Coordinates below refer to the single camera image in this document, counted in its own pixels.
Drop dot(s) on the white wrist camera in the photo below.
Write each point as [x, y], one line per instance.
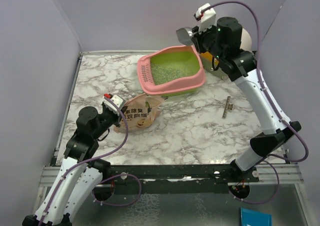
[206, 15]
[113, 103]

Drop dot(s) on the pink green litter box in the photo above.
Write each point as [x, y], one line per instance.
[173, 54]

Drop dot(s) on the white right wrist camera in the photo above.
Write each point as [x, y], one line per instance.
[206, 15]

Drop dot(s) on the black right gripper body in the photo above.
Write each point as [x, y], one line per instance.
[206, 39]

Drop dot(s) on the aluminium frame rail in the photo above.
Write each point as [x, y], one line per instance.
[287, 174]

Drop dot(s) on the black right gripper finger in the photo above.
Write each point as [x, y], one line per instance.
[196, 32]
[198, 47]

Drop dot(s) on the orange drawer storage cabinet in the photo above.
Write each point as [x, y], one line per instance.
[211, 64]

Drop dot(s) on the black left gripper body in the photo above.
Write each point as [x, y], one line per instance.
[107, 119]

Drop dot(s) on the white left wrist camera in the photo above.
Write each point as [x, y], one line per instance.
[113, 103]

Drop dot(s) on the metal litter scoop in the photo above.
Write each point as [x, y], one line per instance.
[184, 36]

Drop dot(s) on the blue card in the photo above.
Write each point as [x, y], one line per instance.
[254, 218]

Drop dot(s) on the pink cat litter bag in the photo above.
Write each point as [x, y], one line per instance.
[141, 111]

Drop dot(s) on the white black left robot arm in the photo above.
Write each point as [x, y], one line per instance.
[80, 171]

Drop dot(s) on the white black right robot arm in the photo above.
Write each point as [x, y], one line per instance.
[230, 44]

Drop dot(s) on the black base crossbar plate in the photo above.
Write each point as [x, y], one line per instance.
[174, 179]

